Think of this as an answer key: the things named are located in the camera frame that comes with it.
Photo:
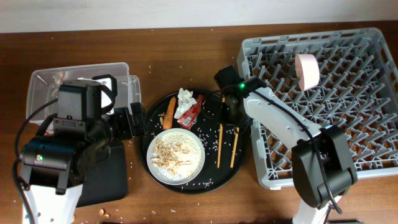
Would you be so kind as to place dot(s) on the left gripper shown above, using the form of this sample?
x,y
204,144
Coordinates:
x,y
128,130

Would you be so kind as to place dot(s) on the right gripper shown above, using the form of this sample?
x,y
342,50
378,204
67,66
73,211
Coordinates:
x,y
224,119

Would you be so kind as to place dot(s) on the wooden chopstick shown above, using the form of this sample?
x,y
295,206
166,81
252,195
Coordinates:
x,y
236,137
220,139

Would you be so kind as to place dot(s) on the orange carrot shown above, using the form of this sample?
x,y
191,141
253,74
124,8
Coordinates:
x,y
168,118

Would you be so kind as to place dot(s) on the red snack wrapper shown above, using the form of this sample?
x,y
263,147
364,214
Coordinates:
x,y
186,120

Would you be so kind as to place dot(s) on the white tissue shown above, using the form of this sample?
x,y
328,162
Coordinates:
x,y
185,102

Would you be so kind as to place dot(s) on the rice and peanut shells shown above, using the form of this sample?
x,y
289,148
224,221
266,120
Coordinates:
x,y
177,154

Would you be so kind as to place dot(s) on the grey plate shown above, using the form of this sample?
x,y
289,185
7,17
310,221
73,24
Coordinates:
x,y
161,174

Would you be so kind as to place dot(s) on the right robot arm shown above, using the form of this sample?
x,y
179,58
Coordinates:
x,y
322,166

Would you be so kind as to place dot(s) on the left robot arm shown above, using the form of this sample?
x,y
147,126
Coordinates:
x,y
77,157

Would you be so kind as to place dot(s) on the clear plastic waste bin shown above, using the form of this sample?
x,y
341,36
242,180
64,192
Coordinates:
x,y
44,84

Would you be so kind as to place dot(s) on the grey plastic dishwasher rack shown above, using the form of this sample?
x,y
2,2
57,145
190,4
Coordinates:
x,y
357,89

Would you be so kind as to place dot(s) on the round black tray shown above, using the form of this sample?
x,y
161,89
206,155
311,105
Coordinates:
x,y
210,177

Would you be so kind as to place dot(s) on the black rectangular tray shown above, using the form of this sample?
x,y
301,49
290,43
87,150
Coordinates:
x,y
107,179

